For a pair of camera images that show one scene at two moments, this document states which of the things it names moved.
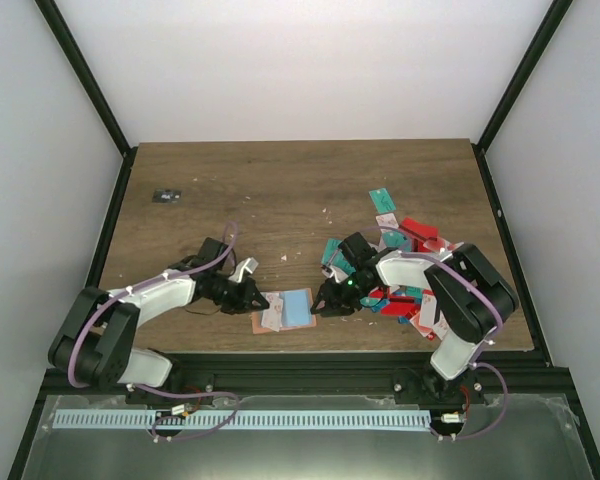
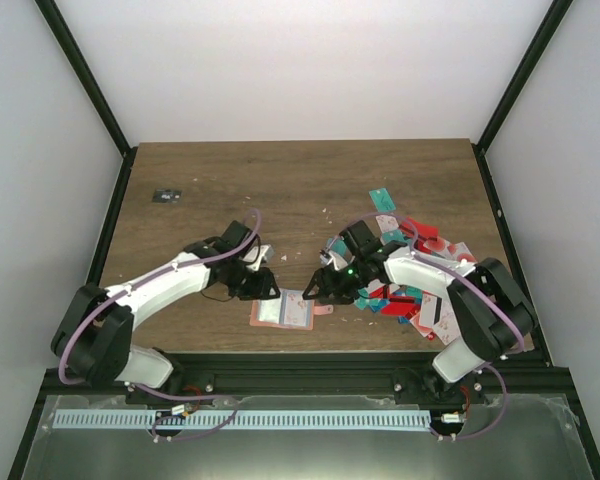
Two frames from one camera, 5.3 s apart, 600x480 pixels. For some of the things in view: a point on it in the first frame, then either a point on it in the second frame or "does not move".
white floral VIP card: [273, 316] → [295, 311]
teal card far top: [382, 200] does not move
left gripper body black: [229, 297] → [245, 287]
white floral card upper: [387, 220] does not move
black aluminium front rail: [370, 375] does not move
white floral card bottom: [442, 326] does not move
